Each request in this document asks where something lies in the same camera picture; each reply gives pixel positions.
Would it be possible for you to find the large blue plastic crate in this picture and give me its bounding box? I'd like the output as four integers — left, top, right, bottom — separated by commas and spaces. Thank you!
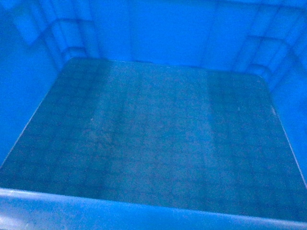
0, 0, 307, 230

